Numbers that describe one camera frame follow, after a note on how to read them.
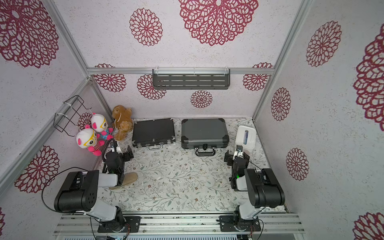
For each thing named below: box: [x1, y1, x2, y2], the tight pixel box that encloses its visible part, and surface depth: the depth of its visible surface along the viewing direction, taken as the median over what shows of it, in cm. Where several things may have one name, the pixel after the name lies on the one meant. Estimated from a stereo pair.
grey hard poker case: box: [181, 118, 230, 157], surface depth 102 cm
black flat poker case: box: [132, 118, 176, 151], surface depth 106 cm
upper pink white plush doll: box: [91, 112, 114, 146], surface depth 97 cm
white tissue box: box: [235, 125, 257, 155], surface depth 102 cm
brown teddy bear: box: [112, 105, 134, 141], surface depth 112 cm
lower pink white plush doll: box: [76, 128, 105, 156], surface depth 87 cm
